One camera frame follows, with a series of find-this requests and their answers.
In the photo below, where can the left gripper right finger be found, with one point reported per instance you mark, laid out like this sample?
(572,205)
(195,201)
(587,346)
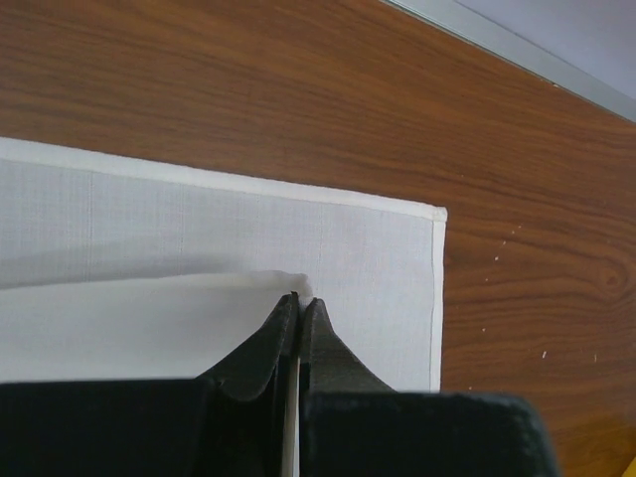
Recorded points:
(327,365)

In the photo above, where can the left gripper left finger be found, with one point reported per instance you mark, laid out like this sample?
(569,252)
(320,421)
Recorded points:
(261,361)

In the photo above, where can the white cloth napkin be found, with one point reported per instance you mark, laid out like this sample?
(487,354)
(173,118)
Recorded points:
(122,280)

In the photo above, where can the aluminium table frame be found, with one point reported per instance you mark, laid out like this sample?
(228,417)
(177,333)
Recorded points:
(587,48)

